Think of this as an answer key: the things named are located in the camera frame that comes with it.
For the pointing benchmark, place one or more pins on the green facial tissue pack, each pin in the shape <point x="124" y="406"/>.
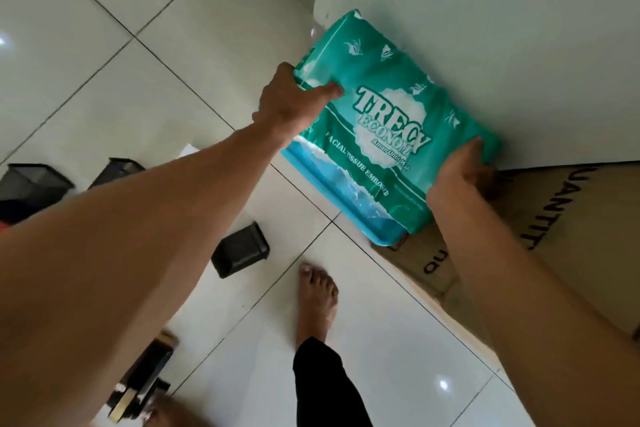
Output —
<point x="390" y="126"/>

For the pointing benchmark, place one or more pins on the person's right hand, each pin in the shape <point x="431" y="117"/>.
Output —
<point x="457" y="176"/>

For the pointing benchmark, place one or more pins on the person's left forearm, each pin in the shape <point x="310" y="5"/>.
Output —
<point x="125" y="251"/>

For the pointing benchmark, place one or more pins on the white paper sheet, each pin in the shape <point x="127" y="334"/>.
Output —
<point x="189" y="150"/>

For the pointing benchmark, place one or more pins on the person's black trouser leg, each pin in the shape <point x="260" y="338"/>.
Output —
<point x="325" y="386"/>

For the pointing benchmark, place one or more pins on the black and gold stapler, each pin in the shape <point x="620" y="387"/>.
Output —
<point x="142" y="376"/>

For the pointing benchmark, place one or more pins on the person's left thumb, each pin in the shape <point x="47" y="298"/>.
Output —
<point x="326" y="93"/>

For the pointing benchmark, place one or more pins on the person's left hand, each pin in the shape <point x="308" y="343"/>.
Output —
<point x="282" y="104"/>

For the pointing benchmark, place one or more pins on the person's right forearm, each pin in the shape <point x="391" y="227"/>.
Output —
<point x="530" y="311"/>

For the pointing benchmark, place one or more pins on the brown cardboard box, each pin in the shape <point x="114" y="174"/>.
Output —
<point x="575" y="231"/>

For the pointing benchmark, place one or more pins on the black mesh pen holder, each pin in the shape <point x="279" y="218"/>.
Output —
<point x="240" y="251"/>
<point x="114" y="170"/>

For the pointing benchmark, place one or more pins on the person's left foot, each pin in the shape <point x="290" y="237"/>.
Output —
<point x="172" y="414"/>

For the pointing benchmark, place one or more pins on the person's foot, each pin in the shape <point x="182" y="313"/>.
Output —
<point x="316" y="299"/>
<point x="172" y="414"/>

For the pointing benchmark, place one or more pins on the person's right foot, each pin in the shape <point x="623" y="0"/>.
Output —
<point x="316" y="299"/>

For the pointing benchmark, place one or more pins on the person's right thumb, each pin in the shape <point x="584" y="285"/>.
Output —
<point x="469" y="151"/>

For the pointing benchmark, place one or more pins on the large black mesh basket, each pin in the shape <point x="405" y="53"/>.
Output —
<point x="30" y="189"/>

